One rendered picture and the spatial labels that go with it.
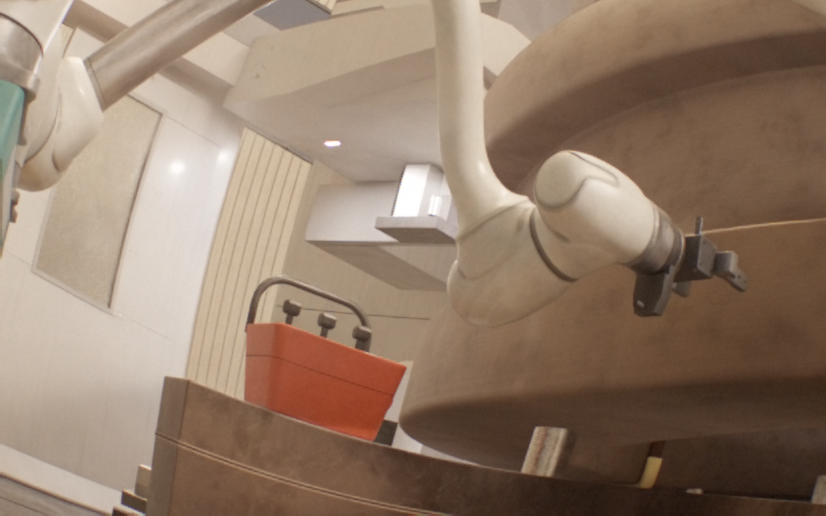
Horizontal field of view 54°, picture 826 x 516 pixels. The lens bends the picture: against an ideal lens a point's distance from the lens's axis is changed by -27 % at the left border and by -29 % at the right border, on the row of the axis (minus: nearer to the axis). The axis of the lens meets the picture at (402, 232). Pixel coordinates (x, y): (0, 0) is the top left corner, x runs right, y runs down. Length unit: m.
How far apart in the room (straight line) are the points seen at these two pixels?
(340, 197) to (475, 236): 4.29
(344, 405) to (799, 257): 0.75
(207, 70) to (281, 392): 3.52
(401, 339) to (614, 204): 5.16
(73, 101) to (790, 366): 1.15
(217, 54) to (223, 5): 3.45
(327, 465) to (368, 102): 3.19
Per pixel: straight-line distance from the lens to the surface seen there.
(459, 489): 1.53
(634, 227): 1.21
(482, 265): 1.27
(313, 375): 1.41
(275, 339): 1.40
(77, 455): 4.57
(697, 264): 1.31
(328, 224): 5.54
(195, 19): 1.41
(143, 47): 1.40
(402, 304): 6.38
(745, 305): 1.54
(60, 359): 4.46
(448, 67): 1.29
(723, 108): 1.94
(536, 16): 4.88
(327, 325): 1.50
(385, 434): 2.66
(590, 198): 1.16
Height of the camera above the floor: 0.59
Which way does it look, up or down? 15 degrees up
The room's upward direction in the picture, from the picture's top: 14 degrees clockwise
